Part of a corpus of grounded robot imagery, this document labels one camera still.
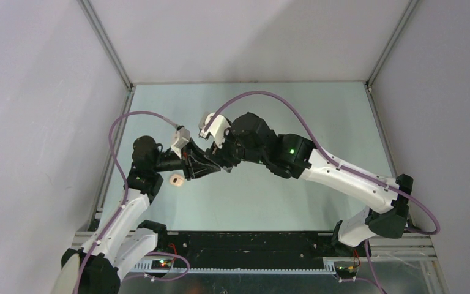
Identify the white earbud charging case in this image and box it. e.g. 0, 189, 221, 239
169, 173, 185, 187

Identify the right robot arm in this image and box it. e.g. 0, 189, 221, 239
199, 113, 413, 256

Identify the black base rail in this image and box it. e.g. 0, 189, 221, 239
156, 231, 366, 271

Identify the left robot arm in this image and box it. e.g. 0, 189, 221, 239
52, 136, 220, 293

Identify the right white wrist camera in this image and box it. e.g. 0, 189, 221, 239
198, 113, 231, 149

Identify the purple cable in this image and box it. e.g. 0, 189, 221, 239
72, 111, 181, 294
204, 91, 441, 236

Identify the aluminium frame rail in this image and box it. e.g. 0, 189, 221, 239
73, 228, 437, 276

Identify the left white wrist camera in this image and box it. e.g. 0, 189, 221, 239
170, 126, 190, 159

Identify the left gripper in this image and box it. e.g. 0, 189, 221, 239
152, 138, 220, 181

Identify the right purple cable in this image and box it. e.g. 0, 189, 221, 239
204, 91, 441, 236

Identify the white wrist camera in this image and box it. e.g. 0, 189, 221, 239
170, 126, 190, 159
198, 113, 231, 149

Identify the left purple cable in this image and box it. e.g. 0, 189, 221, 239
72, 111, 181, 294

